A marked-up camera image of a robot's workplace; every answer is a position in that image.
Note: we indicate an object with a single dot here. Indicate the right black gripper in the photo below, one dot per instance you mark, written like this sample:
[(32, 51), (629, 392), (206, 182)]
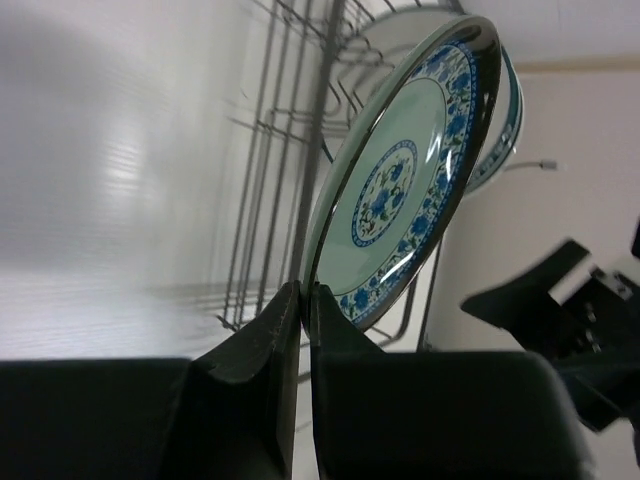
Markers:
[(600, 364)]

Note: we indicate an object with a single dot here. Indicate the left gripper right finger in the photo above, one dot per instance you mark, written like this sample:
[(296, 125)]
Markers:
[(438, 414)]

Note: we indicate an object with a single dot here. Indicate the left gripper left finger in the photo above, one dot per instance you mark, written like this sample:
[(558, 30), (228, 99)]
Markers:
[(228, 414)]

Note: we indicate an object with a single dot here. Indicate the white plate green line rim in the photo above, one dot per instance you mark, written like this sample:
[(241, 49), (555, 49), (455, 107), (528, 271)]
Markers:
[(504, 131)]

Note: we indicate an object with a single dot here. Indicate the blue floral green plate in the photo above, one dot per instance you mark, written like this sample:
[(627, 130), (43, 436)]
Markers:
[(402, 170)]

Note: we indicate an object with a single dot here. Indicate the grey wire dish rack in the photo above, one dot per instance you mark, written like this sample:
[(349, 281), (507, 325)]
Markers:
[(310, 88)]

